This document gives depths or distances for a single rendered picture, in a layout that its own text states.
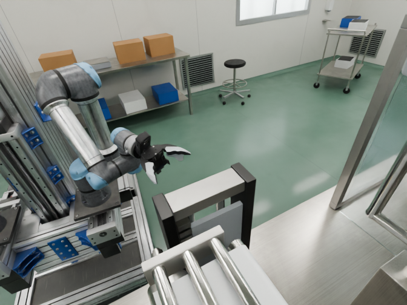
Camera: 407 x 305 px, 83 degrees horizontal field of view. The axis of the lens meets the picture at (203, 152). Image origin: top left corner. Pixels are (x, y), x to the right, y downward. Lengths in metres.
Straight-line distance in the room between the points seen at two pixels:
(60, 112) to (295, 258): 0.99
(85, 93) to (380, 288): 1.11
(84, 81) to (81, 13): 2.66
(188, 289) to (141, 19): 3.66
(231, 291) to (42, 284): 1.77
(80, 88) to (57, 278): 1.31
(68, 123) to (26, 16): 2.80
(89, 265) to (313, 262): 1.43
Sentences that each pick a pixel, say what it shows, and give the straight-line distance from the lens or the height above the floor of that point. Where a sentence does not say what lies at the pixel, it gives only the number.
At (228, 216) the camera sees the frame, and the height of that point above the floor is 1.37.
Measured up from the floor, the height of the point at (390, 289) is 1.14.
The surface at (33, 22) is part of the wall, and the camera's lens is 3.70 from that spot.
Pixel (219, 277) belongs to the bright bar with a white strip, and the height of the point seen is 1.44.
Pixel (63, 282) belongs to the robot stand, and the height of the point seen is 0.21.
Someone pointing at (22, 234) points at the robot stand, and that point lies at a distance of 1.54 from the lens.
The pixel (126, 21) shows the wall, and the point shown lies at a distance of 3.75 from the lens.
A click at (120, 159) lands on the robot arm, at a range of 0.96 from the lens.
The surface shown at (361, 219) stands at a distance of 1.07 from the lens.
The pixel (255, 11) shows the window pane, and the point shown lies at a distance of 4.70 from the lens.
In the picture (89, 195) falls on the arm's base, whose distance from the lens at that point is 1.28.
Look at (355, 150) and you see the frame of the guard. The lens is 0.93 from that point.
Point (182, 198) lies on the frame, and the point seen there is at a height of 1.44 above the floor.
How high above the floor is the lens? 1.70
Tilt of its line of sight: 37 degrees down
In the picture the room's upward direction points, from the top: 5 degrees counter-clockwise
